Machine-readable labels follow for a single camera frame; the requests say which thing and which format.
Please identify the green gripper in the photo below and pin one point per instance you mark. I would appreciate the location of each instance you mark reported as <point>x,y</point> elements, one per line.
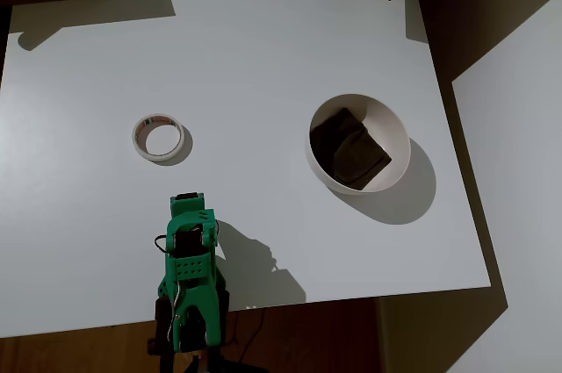
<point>188,203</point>

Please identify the cream masking tape roll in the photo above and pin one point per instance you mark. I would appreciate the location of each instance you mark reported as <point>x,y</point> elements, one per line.
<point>137,141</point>

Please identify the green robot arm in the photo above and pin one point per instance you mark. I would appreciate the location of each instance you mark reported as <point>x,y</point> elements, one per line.
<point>193,267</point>

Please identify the dark folded cloth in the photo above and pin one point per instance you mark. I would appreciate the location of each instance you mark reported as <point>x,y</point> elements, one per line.
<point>351,149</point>

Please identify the white round bowl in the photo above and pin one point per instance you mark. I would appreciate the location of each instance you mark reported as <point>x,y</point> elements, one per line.
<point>395,127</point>

